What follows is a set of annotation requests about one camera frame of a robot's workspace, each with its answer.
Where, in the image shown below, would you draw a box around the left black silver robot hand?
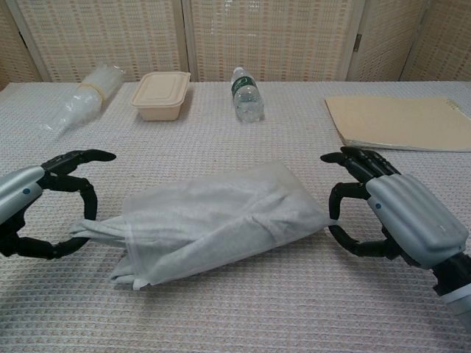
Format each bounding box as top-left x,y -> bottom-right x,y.
0,148 -> 118,259

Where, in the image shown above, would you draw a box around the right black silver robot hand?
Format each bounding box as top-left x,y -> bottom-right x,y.
319,146 -> 471,271

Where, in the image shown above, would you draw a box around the white clothes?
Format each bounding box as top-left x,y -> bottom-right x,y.
69,172 -> 325,288

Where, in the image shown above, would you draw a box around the beige spiral notebook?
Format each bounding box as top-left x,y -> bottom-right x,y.
324,95 -> 471,153

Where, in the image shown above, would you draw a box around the sleeve of clear plastic cups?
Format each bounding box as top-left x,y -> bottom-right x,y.
39,63 -> 124,133

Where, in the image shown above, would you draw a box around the beige lidded food container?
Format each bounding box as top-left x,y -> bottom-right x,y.
130,71 -> 192,122

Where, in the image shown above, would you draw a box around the clear plastic water bottle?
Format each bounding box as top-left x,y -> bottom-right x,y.
230,66 -> 266,124

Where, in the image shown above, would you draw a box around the white woven tablecloth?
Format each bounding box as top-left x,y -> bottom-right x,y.
0,81 -> 471,353

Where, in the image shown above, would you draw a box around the woven folding screen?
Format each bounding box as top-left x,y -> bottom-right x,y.
0,0 -> 471,84

